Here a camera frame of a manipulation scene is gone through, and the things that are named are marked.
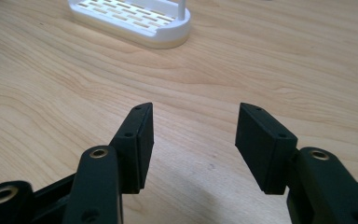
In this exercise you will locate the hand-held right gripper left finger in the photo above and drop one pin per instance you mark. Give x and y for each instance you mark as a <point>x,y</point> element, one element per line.
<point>135,146</point>

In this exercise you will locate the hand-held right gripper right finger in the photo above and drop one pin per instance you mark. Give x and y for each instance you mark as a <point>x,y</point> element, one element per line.
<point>259,149</point>

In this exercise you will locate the white slatted plastic rack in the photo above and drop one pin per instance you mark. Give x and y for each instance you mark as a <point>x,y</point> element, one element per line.
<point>143,18</point>

